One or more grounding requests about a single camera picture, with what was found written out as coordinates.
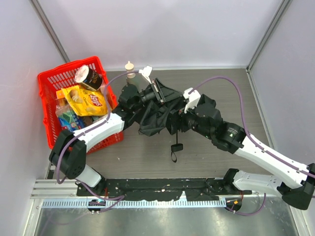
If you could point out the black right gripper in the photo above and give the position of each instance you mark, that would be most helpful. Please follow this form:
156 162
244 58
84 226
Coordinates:
178 119

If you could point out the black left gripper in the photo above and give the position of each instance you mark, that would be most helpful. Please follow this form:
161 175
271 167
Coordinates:
159 91

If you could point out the black folding umbrella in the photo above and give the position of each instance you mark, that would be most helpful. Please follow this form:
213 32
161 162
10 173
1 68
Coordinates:
155 117

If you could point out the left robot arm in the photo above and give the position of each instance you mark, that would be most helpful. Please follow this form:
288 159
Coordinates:
70 150

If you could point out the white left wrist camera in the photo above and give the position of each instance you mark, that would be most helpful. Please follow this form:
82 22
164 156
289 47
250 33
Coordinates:
145 73

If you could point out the orange snack packet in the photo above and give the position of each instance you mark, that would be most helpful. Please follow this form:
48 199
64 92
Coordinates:
60 94

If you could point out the red plastic basket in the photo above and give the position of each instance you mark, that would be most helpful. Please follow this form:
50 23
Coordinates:
51 81

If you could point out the yellow Lay's chips bag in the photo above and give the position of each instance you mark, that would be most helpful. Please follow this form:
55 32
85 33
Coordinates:
85 102

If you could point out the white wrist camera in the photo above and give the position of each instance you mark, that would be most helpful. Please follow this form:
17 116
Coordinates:
145 73
192 97

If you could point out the white slotted cable duct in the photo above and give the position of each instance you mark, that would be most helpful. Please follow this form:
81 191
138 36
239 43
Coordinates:
90 203

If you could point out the black ice cream tub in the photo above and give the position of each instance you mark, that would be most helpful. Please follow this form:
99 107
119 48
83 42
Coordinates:
88 78

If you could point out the beige squeeze bottle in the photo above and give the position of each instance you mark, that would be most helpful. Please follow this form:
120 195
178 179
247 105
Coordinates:
133 78

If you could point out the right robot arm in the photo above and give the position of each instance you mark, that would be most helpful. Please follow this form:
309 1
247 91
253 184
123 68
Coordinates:
293 181

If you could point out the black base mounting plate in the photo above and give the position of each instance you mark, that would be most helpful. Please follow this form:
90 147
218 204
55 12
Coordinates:
166 189

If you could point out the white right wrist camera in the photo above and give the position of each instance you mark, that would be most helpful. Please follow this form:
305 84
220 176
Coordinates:
192 97

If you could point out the blue green snack packet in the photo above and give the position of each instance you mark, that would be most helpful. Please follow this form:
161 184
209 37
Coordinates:
69 120

